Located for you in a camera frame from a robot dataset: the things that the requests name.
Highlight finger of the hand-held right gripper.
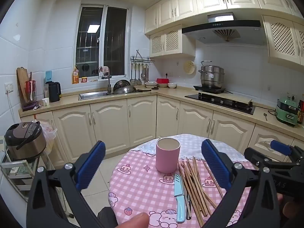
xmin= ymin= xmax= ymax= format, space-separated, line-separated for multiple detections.
xmin=244 ymin=147 xmax=297 ymax=170
xmin=265 ymin=140 xmax=295 ymax=157

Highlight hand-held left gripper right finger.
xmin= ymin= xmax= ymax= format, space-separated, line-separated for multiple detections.
xmin=201 ymin=139 xmax=281 ymax=228

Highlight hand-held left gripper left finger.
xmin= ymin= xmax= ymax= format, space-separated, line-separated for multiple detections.
xmin=26 ymin=141 xmax=117 ymax=228

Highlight pile of wooden chopsticks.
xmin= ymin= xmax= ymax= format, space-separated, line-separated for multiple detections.
xmin=178 ymin=156 xmax=225 ymax=227

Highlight light blue knife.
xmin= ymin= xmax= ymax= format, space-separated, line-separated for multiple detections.
xmin=174 ymin=173 xmax=187 ymax=222

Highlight pink cup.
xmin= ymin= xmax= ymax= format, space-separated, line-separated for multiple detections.
xmin=155 ymin=137 xmax=181 ymax=174

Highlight holder with red utensils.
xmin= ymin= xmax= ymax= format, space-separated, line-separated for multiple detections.
xmin=22 ymin=72 xmax=40 ymax=111

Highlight person's right hand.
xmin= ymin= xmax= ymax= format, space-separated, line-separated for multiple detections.
xmin=277 ymin=193 xmax=304 ymax=219

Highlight person's left hand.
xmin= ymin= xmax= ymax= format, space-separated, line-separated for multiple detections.
xmin=111 ymin=212 xmax=150 ymax=228

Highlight green multi cooker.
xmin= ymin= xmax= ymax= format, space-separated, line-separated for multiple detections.
xmin=275 ymin=94 xmax=300 ymax=127

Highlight dark sauce bottle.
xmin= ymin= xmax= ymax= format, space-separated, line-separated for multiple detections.
xmin=297 ymin=98 xmax=304 ymax=127

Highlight cream lower cabinets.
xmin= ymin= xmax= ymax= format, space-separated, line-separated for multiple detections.
xmin=20 ymin=95 xmax=304 ymax=171

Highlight black gas stove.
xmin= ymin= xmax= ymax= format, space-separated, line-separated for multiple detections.
xmin=185 ymin=93 xmax=256 ymax=115

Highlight clear plastic bag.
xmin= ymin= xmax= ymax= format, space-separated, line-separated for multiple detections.
xmin=43 ymin=120 xmax=58 ymax=154

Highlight dark metal utensil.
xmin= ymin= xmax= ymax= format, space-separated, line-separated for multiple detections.
xmin=186 ymin=193 xmax=192 ymax=220

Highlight pink checkered tablecloth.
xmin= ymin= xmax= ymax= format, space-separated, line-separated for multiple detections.
xmin=108 ymin=134 xmax=259 ymax=228

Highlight dark cloth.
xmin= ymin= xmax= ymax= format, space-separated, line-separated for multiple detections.
xmin=97 ymin=207 xmax=118 ymax=228

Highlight steel sink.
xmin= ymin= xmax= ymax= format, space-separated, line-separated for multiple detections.
xmin=78 ymin=91 xmax=114 ymax=101

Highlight brown rice cooker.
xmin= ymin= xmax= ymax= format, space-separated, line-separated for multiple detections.
xmin=4 ymin=121 xmax=47 ymax=161

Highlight black induction cooker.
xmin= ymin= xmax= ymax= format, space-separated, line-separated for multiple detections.
xmin=193 ymin=85 xmax=226 ymax=94

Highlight white metal rack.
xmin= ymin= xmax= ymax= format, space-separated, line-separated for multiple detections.
xmin=0 ymin=135 xmax=51 ymax=200

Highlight steel faucet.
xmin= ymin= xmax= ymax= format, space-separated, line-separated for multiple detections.
xmin=102 ymin=74 xmax=112 ymax=94

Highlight black electric kettle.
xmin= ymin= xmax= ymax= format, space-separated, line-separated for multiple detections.
xmin=48 ymin=81 xmax=62 ymax=102

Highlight steel wok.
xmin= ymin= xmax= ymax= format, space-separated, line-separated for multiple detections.
xmin=113 ymin=86 xmax=137 ymax=95

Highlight steel colander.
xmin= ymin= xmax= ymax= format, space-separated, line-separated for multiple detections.
xmin=113 ymin=80 xmax=131 ymax=93

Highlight steel steamer pot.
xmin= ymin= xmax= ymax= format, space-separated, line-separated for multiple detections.
xmin=198 ymin=60 xmax=225 ymax=88

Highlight beige kitchen countertop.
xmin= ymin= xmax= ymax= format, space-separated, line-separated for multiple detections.
xmin=19 ymin=85 xmax=304 ymax=139

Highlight round yellow plate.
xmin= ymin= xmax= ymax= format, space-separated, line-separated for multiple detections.
xmin=183 ymin=60 xmax=196 ymax=74

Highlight wooden cutting board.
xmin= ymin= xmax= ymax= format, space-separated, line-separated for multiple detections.
xmin=16 ymin=67 xmax=30 ymax=106

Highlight lattice door cabinet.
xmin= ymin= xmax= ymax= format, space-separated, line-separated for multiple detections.
xmin=149 ymin=25 xmax=196 ymax=58
xmin=262 ymin=15 xmax=304 ymax=64

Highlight dark window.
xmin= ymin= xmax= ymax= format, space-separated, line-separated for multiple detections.
xmin=75 ymin=4 xmax=129 ymax=78

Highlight range hood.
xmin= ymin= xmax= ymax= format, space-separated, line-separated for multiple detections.
xmin=182 ymin=12 xmax=268 ymax=47

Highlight black power cable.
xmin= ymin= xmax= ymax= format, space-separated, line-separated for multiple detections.
xmin=255 ymin=109 xmax=276 ymax=116

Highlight wall utensil rack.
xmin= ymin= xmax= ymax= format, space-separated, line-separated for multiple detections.
xmin=130 ymin=50 xmax=155 ymax=63

